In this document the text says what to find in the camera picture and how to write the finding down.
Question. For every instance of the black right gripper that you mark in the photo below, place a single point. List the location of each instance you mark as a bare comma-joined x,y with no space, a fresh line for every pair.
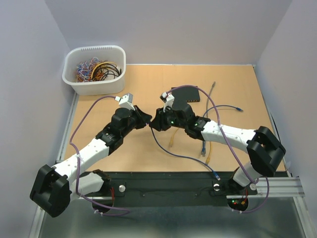
158,123

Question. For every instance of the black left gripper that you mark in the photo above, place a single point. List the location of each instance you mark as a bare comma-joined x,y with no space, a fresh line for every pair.
143,118

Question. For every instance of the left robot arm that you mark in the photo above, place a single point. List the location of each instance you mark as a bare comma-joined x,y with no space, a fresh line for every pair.
52,186

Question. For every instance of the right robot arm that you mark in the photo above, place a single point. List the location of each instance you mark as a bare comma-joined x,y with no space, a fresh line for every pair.
262,146

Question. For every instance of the white plastic bin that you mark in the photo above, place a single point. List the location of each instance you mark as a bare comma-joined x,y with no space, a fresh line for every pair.
95,70

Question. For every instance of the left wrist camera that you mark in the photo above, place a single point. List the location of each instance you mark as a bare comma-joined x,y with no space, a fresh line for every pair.
126,99

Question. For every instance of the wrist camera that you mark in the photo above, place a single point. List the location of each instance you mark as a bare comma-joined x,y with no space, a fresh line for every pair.
168,100
126,99

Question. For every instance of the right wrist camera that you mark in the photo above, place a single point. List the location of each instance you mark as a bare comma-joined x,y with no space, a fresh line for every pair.
168,100

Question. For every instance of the black network switch far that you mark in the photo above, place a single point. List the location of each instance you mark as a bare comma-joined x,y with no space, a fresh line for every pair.
183,96

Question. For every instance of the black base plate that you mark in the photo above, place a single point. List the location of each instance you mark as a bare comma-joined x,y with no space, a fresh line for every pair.
174,189

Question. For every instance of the aluminium frame rail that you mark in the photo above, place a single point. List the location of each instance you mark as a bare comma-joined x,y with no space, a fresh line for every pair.
254,188

